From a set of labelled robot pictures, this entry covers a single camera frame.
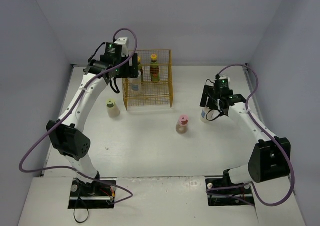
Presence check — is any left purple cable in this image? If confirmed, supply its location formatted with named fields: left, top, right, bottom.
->
left=19, top=28, right=138, bottom=204

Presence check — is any white shaker blue label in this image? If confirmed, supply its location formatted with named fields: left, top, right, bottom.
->
left=200, top=106, right=215, bottom=123

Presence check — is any silver lid white shaker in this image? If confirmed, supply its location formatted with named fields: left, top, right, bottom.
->
left=130, top=76, right=142, bottom=96

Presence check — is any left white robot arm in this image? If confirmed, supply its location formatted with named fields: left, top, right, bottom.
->
left=46, top=37, right=139, bottom=196

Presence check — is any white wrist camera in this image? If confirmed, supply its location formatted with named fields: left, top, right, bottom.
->
left=115, top=37, right=129, bottom=57
left=215, top=74, right=231, bottom=83

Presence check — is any yellow wire rack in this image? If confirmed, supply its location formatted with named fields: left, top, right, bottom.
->
left=122, top=49, right=174, bottom=109

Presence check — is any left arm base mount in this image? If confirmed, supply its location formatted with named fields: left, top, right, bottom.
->
left=68, top=178, right=117, bottom=209

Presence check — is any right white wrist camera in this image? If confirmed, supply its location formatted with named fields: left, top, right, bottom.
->
left=215, top=74, right=231, bottom=83

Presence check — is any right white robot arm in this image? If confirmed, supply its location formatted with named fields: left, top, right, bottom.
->
left=200, top=77, right=291, bottom=192

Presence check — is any pink lid spice jar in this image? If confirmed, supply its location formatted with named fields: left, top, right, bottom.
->
left=176, top=115, right=189, bottom=134

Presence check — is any black loop cable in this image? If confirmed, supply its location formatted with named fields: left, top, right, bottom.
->
left=72, top=196, right=90, bottom=224

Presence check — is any yellow lid spice jar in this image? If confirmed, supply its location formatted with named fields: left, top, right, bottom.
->
left=106, top=99, right=120, bottom=118

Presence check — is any yellow cap sauce bottle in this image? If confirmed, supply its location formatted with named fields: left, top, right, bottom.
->
left=137, top=56, right=144, bottom=82
left=150, top=54, right=160, bottom=82

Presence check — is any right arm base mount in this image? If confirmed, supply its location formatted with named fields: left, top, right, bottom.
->
left=205, top=177, right=255, bottom=206

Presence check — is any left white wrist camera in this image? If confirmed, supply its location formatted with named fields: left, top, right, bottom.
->
left=115, top=37, right=129, bottom=57

